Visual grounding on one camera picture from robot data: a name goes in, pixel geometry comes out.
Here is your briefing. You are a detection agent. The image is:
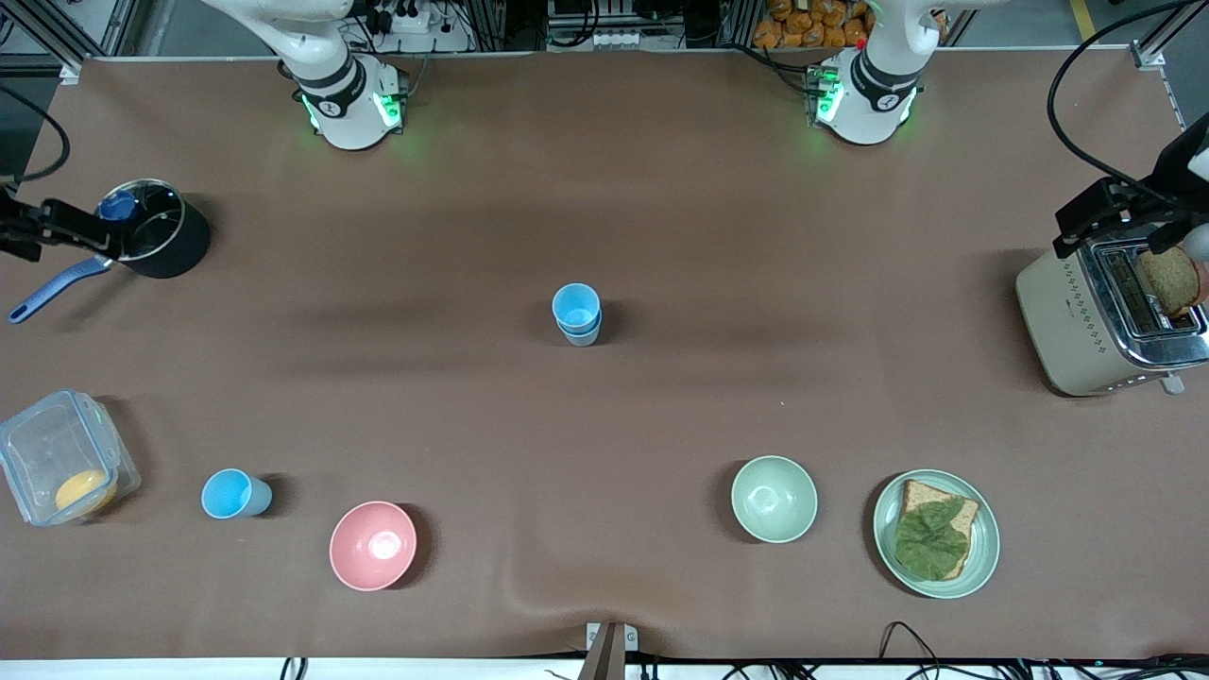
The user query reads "black saucepan with blue handle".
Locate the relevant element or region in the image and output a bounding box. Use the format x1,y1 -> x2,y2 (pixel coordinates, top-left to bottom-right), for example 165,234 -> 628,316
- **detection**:
8,178 -> 212,325

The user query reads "glass lid with blue knob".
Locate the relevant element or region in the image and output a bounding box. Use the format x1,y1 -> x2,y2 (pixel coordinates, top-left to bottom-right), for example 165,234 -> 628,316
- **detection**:
94,179 -> 185,264

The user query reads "clear plastic food container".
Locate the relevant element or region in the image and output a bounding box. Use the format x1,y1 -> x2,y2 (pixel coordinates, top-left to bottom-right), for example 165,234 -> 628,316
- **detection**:
0,389 -> 143,527

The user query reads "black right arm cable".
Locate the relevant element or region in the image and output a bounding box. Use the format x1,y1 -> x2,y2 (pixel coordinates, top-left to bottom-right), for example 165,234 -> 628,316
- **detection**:
0,83 -> 72,185

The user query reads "bright blue plastic cup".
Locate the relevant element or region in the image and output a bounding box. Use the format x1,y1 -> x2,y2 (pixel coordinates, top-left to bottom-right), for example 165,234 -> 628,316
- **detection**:
201,468 -> 273,519
552,282 -> 602,336

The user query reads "white power strip with plugs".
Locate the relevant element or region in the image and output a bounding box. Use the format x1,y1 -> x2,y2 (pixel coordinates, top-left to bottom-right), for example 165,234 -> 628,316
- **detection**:
368,3 -> 433,35

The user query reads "pale green bowl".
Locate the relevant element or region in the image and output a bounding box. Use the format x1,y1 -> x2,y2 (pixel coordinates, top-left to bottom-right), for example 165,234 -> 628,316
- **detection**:
730,455 -> 819,544

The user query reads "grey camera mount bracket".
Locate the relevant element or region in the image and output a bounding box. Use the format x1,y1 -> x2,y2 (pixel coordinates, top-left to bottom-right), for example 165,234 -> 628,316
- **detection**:
586,621 -> 639,680

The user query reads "brown bread slice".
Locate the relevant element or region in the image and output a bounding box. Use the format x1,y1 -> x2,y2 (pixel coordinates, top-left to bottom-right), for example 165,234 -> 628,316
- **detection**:
902,479 -> 981,580

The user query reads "pink bowl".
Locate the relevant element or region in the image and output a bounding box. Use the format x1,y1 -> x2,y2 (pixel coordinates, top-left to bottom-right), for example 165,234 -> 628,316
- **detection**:
329,501 -> 417,592

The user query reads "bag of orange buns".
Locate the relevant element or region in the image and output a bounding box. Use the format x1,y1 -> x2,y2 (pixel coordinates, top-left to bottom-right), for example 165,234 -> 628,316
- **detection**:
753,0 -> 875,50

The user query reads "aluminium frame profile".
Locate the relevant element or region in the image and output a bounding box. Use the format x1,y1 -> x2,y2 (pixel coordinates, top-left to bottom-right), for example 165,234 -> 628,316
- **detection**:
1132,0 -> 1209,69
0,0 -> 128,60

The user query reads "beige and chrome toaster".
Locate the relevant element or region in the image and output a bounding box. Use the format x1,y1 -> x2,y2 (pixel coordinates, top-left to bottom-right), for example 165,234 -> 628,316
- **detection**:
1015,231 -> 1209,398

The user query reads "pale green plate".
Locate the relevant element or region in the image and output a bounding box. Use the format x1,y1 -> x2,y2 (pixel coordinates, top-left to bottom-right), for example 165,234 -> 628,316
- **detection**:
872,469 -> 1000,600

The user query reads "brown toast slice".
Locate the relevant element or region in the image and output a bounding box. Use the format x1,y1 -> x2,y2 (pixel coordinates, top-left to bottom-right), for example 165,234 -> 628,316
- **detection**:
1137,246 -> 1207,318

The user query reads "green lettuce leaf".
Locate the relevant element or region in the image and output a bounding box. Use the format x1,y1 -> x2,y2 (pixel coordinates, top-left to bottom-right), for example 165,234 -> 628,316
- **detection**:
894,499 -> 971,581

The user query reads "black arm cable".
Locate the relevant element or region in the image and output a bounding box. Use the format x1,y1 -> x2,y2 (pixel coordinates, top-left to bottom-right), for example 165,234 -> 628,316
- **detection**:
1047,0 -> 1209,204
0,83 -> 72,185

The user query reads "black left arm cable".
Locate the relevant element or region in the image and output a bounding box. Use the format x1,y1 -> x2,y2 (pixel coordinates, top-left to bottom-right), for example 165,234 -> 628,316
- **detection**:
1047,0 -> 1209,204

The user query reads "black looped floor cable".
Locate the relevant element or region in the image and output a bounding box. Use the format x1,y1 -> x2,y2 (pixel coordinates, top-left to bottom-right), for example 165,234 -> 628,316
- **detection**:
878,620 -> 945,680

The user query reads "orange round food piece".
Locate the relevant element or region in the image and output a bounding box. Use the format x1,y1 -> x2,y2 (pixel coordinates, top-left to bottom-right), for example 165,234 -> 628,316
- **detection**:
54,469 -> 119,517

